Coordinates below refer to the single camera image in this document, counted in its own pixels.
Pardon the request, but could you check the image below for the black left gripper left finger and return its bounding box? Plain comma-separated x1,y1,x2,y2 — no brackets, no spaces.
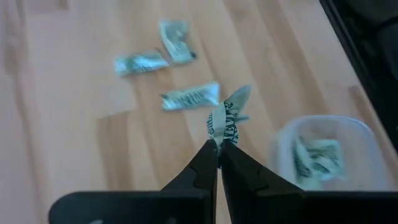
48,139,219,224

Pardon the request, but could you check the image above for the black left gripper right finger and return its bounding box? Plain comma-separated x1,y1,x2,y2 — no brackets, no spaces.
220,139,398,224

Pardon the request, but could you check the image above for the clear plastic container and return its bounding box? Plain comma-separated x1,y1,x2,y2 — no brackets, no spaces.
269,114,391,191

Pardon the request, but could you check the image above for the black metal table frame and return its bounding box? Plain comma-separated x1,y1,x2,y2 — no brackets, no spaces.
318,0,398,152

